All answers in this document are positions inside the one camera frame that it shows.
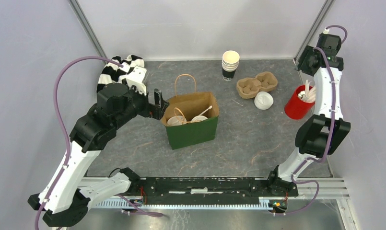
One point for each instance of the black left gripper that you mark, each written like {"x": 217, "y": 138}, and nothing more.
{"x": 157, "y": 110}

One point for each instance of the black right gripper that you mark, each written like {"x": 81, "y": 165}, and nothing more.
{"x": 308, "y": 51}

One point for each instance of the green brown paper bag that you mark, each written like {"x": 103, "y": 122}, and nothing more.
{"x": 190, "y": 105}

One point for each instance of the single white straw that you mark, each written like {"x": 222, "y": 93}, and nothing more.
{"x": 202, "y": 113}

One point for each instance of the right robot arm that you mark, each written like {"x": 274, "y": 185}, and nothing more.
{"x": 323, "y": 132}

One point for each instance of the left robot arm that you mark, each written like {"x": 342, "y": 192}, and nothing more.
{"x": 63, "y": 203}

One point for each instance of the white wrapped straws bundle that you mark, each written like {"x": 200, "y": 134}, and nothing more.
{"x": 308, "y": 95}

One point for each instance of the red cup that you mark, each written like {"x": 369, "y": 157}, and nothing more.
{"x": 295, "y": 107}

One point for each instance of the black white striped cloth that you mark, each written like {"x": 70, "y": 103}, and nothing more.
{"x": 112, "y": 73}

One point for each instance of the brown cardboard cup carrier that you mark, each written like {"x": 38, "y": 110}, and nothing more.
{"x": 248, "y": 88}

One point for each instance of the stack of paper cups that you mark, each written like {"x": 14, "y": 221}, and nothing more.
{"x": 230, "y": 62}

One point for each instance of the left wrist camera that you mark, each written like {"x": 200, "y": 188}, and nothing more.
{"x": 137, "y": 78}

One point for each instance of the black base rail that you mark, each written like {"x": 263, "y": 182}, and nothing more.
{"x": 207, "y": 190}

